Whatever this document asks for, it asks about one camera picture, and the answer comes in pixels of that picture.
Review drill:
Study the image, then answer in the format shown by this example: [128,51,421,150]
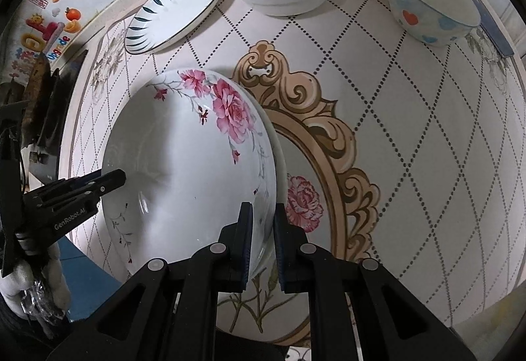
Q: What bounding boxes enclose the white plate with blue stripes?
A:
[124,0,225,55]

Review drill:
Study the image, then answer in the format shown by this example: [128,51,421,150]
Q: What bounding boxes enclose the dark frying pan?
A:
[20,55,54,144]

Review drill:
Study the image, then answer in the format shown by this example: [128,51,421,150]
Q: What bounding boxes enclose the blue smartphone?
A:
[460,0,516,58]

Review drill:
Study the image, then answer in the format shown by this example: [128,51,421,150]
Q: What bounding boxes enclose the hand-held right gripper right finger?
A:
[273,203,477,361]

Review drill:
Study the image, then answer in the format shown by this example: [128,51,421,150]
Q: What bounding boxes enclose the colourful wall stickers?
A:
[22,0,83,66]

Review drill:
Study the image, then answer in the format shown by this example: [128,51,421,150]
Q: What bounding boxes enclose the printed floral tablecloth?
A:
[66,0,520,349]

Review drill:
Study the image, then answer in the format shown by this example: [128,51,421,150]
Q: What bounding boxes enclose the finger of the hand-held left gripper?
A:
[61,169,127,201]

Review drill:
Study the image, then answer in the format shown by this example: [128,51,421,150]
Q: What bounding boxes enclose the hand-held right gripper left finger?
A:
[45,202,253,361]

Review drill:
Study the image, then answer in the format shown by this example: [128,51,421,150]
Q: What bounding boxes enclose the white plate with pink flowers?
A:
[101,69,287,277]

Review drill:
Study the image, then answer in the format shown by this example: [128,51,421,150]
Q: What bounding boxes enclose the person's left hand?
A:
[0,242,69,321]

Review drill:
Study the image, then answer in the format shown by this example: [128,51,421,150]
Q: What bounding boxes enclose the black induction cooktop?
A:
[31,49,89,181]

